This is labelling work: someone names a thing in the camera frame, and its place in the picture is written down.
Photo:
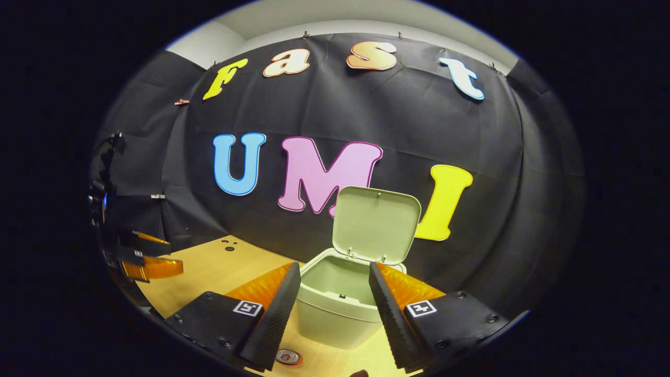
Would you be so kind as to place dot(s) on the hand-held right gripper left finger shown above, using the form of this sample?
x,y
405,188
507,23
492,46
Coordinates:
x,y
277,319

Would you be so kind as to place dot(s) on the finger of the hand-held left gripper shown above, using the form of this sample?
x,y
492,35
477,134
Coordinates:
x,y
149,246
157,268

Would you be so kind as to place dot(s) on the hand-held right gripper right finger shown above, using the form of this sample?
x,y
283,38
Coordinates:
x,y
390,319

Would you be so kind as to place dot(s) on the red pop can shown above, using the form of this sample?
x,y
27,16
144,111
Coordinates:
x,y
288,357

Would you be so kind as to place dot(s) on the pale green desktop garbage bin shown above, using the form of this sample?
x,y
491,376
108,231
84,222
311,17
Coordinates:
x,y
374,225

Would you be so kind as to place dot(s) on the wooden desktop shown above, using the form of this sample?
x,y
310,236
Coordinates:
x,y
209,272

